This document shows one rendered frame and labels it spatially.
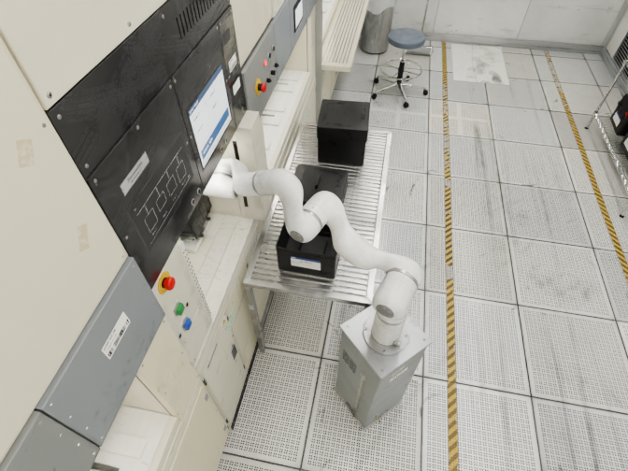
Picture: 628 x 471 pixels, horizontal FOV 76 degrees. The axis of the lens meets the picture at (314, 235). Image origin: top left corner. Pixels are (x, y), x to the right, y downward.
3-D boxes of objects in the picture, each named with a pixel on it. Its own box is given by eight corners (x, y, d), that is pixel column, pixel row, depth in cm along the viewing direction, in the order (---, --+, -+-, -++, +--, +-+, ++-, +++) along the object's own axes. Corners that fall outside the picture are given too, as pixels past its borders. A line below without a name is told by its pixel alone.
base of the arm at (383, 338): (418, 338, 169) (427, 317, 155) (382, 363, 163) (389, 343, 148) (388, 306, 179) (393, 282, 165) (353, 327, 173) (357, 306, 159)
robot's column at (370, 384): (403, 402, 227) (433, 341, 169) (363, 432, 217) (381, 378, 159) (371, 362, 242) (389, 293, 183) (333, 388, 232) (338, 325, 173)
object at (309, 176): (339, 221, 212) (340, 203, 202) (284, 212, 216) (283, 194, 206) (348, 183, 231) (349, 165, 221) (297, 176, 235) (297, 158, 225)
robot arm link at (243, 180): (260, 148, 144) (211, 157, 164) (251, 191, 141) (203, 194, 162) (278, 157, 150) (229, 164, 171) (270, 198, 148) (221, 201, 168)
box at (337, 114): (363, 166, 240) (368, 130, 221) (316, 163, 242) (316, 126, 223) (366, 136, 258) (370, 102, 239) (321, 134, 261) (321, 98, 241)
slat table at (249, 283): (358, 370, 238) (372, 304, 180) (260, 351, 246) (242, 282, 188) (378, 212, 320) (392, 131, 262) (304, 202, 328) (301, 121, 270)
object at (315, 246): (277, 269, 192) (274, 247, 179) (292, 226, 210) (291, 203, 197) (335, 279, 188) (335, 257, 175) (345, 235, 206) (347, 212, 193)
